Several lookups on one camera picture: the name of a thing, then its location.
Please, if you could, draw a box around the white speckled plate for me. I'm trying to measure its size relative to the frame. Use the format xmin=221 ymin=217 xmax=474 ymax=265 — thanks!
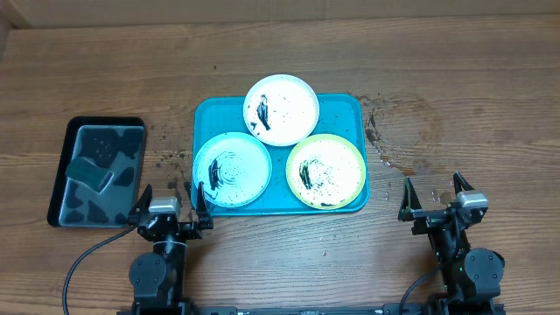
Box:
xmin=242 ymin=74 xmax=320 ymax=147

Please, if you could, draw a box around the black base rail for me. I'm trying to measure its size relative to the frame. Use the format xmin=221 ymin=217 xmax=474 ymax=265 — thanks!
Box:
xmin=192 ymin=302 xmax=432 ymax=315

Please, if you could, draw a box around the green rimmed plate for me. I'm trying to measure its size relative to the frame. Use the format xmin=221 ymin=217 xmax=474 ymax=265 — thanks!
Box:
xmin=285 ymin=134 xmax=367 ymax=211

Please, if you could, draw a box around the green yellow sponge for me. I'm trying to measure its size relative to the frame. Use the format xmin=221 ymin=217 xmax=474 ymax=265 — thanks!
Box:
xmin=65 ymin=157 xmax=113 ymax=193

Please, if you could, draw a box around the teal plastic tray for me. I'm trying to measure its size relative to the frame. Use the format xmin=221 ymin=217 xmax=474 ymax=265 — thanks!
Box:
xmin=192 ymin=94 xmax=367 ymax=217

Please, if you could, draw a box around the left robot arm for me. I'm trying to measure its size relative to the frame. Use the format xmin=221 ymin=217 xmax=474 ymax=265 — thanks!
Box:
xmin=127 ymin=184 xmax=214 ymax=315

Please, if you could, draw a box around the black rectangular water tray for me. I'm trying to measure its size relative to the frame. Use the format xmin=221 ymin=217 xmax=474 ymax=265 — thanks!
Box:
xmin=47 ymin=116 xmax=147 ymax=228

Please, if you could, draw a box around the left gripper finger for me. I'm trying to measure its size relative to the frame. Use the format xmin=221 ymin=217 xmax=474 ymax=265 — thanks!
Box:
xmin=195 ymin=181 xmax=212 ymax=223
xmin=130 ymin=185 xmax=152 ymax=214

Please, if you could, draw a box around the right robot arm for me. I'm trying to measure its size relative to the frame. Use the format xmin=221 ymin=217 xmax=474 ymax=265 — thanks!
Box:
xmin=396 ymin=171 xmax=505 ymax=314

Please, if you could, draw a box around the light blue speckled plate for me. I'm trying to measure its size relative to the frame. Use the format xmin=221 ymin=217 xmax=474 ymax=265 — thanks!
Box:
xmin=192 ymin=132 xmax=272 ymax=208

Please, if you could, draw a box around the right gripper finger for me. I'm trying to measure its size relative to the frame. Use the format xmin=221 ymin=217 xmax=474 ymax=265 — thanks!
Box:
xmin=401 ymin=177 xmax=422 ymax=213
xmin=452 ymin=171 xmax=473 ymax=194

